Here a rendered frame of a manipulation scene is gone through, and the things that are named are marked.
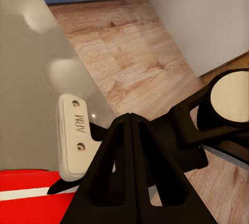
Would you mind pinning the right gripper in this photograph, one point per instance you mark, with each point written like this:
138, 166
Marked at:
114, 195

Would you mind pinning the door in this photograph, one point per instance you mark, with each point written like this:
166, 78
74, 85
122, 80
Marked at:
239, 62

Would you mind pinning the radio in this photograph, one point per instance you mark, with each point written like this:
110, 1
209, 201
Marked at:
24, 199

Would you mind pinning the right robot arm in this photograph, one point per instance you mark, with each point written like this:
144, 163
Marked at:
223, 129

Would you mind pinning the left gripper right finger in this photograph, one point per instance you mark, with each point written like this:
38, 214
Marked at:
181, 203

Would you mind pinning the coffee table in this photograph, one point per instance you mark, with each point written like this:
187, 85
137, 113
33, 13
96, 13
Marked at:
37, 65

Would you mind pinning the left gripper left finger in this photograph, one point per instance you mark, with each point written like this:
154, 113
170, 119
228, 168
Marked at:
87, 205

